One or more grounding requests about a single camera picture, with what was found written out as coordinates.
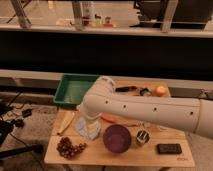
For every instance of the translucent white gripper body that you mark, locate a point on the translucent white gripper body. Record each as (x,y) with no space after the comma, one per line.
(88,124)

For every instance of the yellow banana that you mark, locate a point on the yellow banana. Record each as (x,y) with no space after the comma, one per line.
(68,117)

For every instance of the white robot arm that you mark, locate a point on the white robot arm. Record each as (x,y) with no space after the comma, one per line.
(186,114)

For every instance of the light blue cloth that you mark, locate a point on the light blue cloth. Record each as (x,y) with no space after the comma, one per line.
(92,136)

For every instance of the orange carrot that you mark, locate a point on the orange carrot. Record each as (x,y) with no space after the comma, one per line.
(108,118)

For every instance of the purple bowl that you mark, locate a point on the purple bowl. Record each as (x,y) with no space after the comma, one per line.
(117,139)

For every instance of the wooden table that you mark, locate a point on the wooden table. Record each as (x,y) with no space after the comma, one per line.
(135,156)

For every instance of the bunch of red grapes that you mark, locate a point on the bunch of red grapes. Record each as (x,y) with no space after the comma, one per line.
(67,150)

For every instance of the green plastic tray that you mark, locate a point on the green plastic tray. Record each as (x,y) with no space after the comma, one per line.
(71,89)

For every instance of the metal fork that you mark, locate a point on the metal fork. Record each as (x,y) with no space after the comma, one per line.
(141,124)

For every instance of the small metal can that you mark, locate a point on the small metal can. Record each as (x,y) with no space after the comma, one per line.
(142,137)

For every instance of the black rectangular remote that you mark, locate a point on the black rectangular remote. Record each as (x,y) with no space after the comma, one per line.
(169,149)

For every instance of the orange fruit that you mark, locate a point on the orange fruit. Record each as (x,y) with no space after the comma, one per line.
(160,91)

